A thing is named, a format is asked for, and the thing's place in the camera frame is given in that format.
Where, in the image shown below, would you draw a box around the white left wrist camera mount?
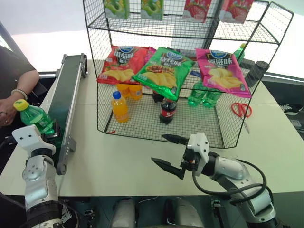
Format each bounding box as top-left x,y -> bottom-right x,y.
11,124 -> 57,158

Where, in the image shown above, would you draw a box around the black wire mesh rack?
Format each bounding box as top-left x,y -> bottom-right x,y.
83,0 -> 295,149

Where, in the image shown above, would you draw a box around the green snack packets top shelf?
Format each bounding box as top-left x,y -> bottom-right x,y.
103,0 -> 130,20

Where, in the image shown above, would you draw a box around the black shoe white laces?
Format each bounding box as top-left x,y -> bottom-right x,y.
277,103 -> 304,117
58,199 -> 80,228

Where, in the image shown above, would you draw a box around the black ribbed block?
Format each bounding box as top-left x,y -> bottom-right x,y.
239,58 -> 256,70

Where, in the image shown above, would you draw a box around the red snack packets top shelf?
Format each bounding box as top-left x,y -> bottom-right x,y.
218,0 -> 255,24

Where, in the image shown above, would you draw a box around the red handled scissors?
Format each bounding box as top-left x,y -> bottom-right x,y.
230,102 -> 253,134

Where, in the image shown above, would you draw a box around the grey rounded shape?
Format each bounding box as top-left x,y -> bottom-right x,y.
109,198 -> 136,228
165,197 -> 205,228

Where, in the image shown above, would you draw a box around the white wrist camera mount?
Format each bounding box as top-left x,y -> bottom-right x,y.
186,132 -> 210,167
11,124 -> 57,158

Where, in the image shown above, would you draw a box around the green bottle behind mesh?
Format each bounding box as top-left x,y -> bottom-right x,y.
232,43 -> 247,67

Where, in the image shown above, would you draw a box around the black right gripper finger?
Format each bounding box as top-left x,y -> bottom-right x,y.
151,157 -> 185,181
161,133 -> 190,146

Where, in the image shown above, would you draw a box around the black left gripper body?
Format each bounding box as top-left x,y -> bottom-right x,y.
40,135 -> 58,149

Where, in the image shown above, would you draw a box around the grey conveyor belt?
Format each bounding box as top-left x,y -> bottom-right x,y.
55,54 -> 89,177

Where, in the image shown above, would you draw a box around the cola bottle red label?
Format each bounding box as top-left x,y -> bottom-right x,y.
159,96 -> 178,125
152,89 -> 164,104

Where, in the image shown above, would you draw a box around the green potato chips bag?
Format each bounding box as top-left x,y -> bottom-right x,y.
132,47 -> 196,102

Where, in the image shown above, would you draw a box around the green soda bottle yellow cap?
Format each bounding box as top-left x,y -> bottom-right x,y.
13,99 -> 60,138

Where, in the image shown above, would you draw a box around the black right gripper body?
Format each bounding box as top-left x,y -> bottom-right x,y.
180,144 -> 203,172

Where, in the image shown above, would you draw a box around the red strawberry drink carton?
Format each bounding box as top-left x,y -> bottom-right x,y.
182,0 -> 210,24

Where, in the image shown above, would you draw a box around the orange soda bottle blue cap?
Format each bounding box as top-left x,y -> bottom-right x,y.
110,91 -> 130,124

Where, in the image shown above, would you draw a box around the person's bare hand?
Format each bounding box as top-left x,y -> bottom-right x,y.
0,96 -> 19,127

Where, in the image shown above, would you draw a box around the person's arm with bracelet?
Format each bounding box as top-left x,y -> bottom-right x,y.
0,45 -> 38,100

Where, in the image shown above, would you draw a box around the green drink carton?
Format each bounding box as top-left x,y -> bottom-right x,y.
140,0 -> 165,21

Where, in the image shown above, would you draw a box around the small pink snack bag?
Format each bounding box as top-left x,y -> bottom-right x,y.
144,46 -> 158,65

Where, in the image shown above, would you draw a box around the red potato chips bag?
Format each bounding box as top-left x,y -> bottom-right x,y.
96,45 -> 149,85

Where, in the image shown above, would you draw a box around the white bead bracelet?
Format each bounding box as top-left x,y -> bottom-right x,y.
10,88 -> 29,101

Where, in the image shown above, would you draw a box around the pink potato chips bag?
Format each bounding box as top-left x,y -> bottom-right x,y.
195,48 -> 252,99

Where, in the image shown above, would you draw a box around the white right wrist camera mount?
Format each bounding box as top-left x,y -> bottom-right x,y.
186,132 -> 210,167

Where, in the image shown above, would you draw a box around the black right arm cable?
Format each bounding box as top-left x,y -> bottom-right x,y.
191,159 -> 274,206

